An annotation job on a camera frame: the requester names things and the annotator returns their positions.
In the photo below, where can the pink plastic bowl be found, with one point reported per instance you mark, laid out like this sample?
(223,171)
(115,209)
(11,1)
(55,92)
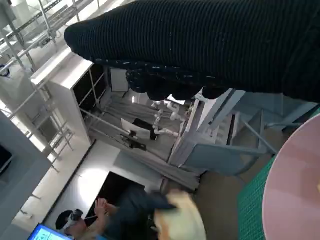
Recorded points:
(292,187)

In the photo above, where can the small white panel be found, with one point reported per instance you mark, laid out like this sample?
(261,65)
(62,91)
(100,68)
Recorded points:
(178,101)

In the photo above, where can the white backed monitor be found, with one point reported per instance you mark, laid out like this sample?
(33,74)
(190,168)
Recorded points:
(130,127)

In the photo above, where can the white desk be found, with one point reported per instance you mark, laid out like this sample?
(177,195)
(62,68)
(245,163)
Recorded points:
(212,110)

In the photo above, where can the small white box cabinet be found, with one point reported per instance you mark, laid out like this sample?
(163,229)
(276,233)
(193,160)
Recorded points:
(119,80)

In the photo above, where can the grey office chair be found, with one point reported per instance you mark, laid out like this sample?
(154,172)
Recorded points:
(220,157)

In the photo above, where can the large black panel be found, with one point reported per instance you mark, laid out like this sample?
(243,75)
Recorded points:
(115,185)

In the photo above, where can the white open shelf cabinet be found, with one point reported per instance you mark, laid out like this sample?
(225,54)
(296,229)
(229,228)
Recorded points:
(65,100)

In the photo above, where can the silver metal pipe rack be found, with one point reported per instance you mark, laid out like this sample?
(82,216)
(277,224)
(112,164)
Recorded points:
(47,23)

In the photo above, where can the laptop with blue screen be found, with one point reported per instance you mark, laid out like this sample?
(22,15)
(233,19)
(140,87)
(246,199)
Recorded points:
(42,233)

